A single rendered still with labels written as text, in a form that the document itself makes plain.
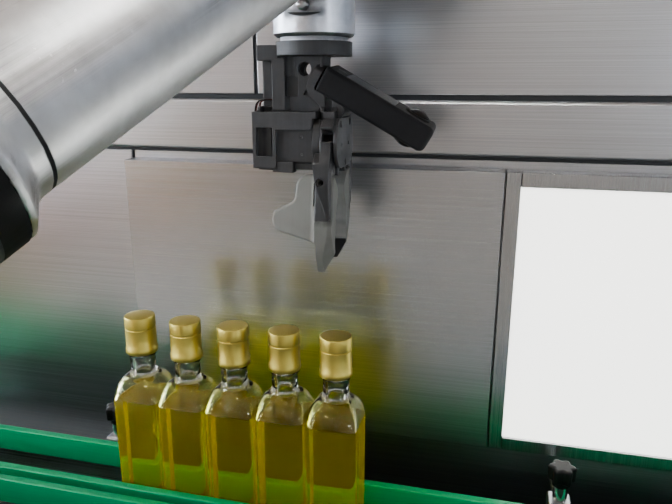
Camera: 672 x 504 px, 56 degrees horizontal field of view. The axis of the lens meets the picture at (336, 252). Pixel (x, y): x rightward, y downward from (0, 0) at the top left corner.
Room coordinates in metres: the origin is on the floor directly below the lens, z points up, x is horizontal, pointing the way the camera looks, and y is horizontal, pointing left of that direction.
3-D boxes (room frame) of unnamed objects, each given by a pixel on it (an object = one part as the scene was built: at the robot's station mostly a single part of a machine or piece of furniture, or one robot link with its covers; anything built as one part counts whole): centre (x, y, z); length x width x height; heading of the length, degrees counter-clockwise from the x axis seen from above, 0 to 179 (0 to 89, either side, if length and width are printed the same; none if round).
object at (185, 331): (0.66, 0.17, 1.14); 0.04 x 0.04 x 0.04
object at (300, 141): (0.62, 0.03, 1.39); 0.09 x 0.08 x 0.12; 77
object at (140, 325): (0.67, 0.22, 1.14); 0.04 x 0.04 x 0.04
